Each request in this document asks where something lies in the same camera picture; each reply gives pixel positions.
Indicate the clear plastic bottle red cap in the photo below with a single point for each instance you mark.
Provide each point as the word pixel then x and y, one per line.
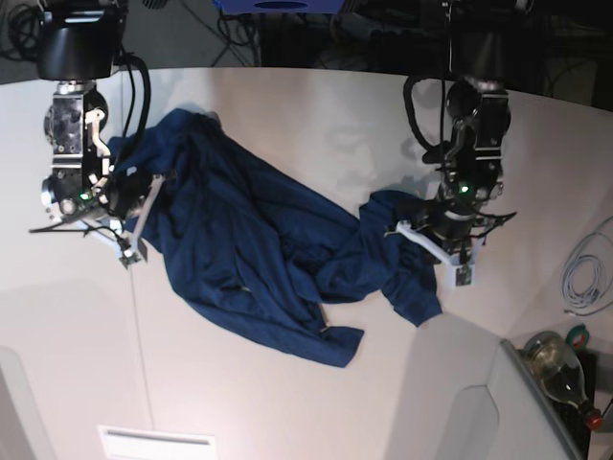
pixel 556 368

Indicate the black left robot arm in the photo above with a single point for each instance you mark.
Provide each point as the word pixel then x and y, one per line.
pixel 474 37

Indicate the dark blue t-shirt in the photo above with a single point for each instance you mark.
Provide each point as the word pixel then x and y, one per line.
pixel 259 254

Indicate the green tape roll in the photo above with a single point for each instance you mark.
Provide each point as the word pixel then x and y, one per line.
pixel 578 337

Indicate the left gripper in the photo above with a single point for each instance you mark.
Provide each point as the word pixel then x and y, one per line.
pixel 445 226

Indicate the blue box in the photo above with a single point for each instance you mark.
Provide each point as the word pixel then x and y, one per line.
pixel 279 6

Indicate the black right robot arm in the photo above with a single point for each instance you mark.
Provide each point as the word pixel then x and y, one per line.
pixel 81 43

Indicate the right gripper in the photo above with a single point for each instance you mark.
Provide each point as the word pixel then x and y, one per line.
pixel 127 193

